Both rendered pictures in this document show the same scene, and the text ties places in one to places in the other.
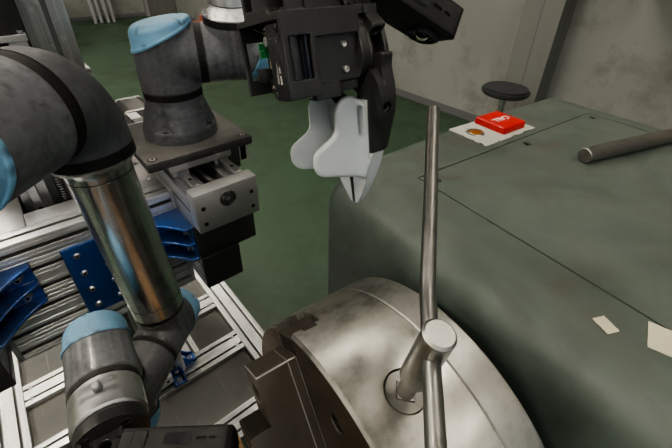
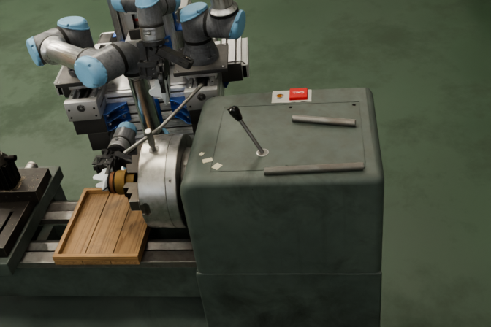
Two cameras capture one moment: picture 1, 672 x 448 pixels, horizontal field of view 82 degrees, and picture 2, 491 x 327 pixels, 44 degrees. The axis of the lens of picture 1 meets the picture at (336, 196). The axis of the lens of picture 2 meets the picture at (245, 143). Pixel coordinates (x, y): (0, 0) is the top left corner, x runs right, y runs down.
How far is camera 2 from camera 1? 1.79 m
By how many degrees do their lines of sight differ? 37
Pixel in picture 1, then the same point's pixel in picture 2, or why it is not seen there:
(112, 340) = (126, 131)
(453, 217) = (212, 122)
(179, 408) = not seen: hidden behind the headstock
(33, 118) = (114, 64)
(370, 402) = (145, 147)
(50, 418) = not seen: hidden behind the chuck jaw
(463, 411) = (161, 158)
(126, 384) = (123, 141)
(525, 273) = (204, 140)
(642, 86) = not seen: outside the picture
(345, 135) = (156, 87)
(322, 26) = (147, 66)
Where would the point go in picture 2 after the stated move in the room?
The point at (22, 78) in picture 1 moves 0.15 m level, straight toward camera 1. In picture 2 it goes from (115, 54) to (106, 75)
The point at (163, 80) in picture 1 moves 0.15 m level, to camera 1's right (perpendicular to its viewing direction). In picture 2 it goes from (188, 35) to (215, 44)
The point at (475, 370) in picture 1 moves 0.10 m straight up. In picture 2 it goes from (171, 153) to (165, 127)
